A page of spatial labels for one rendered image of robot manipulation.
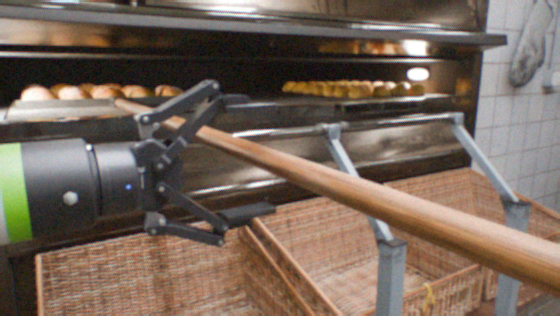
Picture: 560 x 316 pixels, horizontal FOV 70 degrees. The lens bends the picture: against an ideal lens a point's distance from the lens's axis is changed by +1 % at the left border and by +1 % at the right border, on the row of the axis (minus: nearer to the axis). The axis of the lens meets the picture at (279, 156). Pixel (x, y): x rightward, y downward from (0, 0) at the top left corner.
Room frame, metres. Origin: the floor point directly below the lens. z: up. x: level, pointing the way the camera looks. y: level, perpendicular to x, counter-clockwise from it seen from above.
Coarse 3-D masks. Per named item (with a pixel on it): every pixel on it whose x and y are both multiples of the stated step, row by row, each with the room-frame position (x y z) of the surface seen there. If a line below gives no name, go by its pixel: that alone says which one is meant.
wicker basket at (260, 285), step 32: (192, 224) 1.12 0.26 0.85; (64, 256) 0.94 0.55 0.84; (96, 256) 0.97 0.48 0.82; (128, 256) 1.01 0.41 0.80; (160, 256) 1.05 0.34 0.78; (192, 256) 1.09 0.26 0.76; (224, 256) 1.14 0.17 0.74; (256, 256) 1.08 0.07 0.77; (64, 288) 0.92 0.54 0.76; (96, 288) 0.96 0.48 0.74; (128, 288) 0.99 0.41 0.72; (160, 288) 1.03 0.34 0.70; (192, 288) 1.06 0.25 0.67; (224, 288) 1.11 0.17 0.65; (256, 288) 1.08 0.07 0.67; (288, 288) 0.92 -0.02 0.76
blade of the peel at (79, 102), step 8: (160, 96) 1.44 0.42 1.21; (168, 96) 1.45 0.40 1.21; (176, 96) 1.47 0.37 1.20; (16, 104) 1.21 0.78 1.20; (24, 104) 1.22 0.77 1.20; (32, 104) 1.23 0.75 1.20; (40, 104) 1.24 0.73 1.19; (48, 104) 1.25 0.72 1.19; (56, 104) 1.26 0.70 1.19; (64, 104) 1.27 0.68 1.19; (72, 104) 1.29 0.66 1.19; (80, 104) 1.30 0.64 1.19; (88, 104) 1.31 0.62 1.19; (96, 104) 1.32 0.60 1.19; (104, 104) 1.34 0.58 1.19; (144, 104) 1.41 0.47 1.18
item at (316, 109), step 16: (448, 96) 1.85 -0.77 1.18; (464, 96) 1.84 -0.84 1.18; (192, 112) 1.16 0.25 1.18; (240, 112) 1.24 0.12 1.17; (256, 112) 1.27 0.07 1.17; (272, 112) 1.30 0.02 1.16; (288, 112) 1.33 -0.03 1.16; (304, 112) 1.37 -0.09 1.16; (320, 112) 1.40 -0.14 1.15; (336, 112) 1.44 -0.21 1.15; (352, 112) 1.48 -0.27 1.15; (0, 128) 0.92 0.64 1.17; (16, 128) 0.94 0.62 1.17; (32, 128) 0.95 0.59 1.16; (48, 128) 0.97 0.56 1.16; (64, 128) 0.99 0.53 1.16; (80, 128) 1.01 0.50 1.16; (96, 128) 1.03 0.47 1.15; (112, 128) 1.04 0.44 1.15; (128, 128) 1.07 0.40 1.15; (160, 128) 1.11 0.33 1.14
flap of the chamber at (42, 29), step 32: (0, 32) 0.89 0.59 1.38; (32, 32) 0.91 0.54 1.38; (64, 32) 0.94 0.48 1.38; (96, 32) 0.96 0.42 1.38; (128, 32) 0.99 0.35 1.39; (160, 32) 1.01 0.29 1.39; (192, 32) 1.04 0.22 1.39; (224, 32) 1.07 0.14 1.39; (256, 32) 1.11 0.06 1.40; (288, 32) 1.16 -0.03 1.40; (320, 32) 1.22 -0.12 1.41; (352, 32) 1.28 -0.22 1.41; (384, 32) 1.35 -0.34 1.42
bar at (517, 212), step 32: (288, 128) 0.89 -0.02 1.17; (320, 128) 0.94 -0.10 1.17; (352, 128) 0.99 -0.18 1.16; (384, 128) 1.05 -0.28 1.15; (480, 160) 1.12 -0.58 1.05; (512, 192) 1.05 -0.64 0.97; (384, 224) 0.81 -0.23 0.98; (512, 224) 1.02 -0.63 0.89; (384, 256) 0.77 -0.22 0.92; (384, 288) 0.77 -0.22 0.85; (512, 288) 1.00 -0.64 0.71
